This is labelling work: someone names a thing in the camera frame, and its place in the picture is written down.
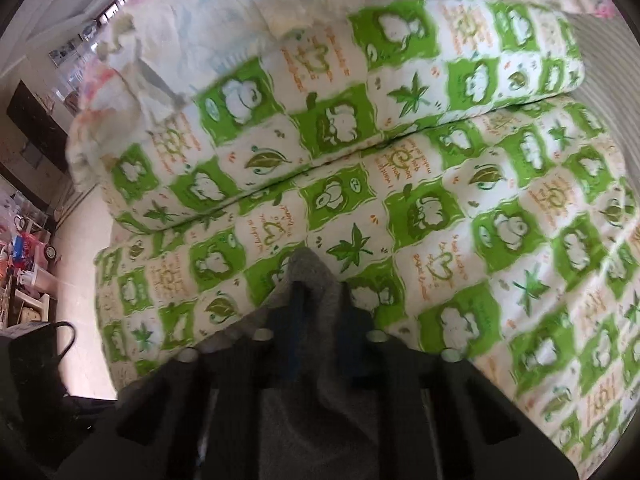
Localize grey fleece pants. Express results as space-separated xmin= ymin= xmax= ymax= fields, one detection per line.
xmin=117 ymin=246 xmax=381 ymax=480

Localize white striped pillow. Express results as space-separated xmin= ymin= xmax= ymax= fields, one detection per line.
xmin=568 ymin=14 xmax=640 ymax=186

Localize green frog patterned bedsheet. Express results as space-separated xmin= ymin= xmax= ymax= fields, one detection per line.
xmin=67 ymin=0 xmax=639 ymax=478

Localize cluttered toy shelf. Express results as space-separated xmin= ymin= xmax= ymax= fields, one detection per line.
xmin=1 ymin=190 xmax=58 ymax=330

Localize black bag on floor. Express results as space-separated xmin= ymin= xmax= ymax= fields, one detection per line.
xmin=1 ymin=322 xmax=115 ymax=479

